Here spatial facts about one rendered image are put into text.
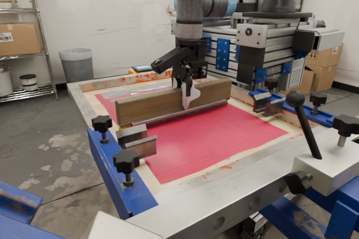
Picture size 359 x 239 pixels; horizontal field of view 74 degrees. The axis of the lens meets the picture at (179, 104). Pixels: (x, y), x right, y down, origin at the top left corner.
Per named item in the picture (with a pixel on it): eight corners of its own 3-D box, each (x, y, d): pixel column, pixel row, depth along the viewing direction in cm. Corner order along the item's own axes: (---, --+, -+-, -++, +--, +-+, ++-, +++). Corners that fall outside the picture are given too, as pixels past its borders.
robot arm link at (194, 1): (214, -21, 62) (188, -24, 57) (210, 24, 66) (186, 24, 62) (195, -19, 68) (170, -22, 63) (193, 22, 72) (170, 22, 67)
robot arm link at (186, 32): (185, 24, 62) (170, 22, 68) (184, 42, 64) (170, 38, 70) (208, 24, 66) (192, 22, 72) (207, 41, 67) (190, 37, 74)
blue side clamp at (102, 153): (91, 152, 61) (86, 128, 58) (110, 146, 63) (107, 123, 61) (132, 246, 37) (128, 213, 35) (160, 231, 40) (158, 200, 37)
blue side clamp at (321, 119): (246, 107, 87) (248, 89, 85) (256, 104, 90) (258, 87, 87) (328, 146, 64) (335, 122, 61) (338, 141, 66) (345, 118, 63)
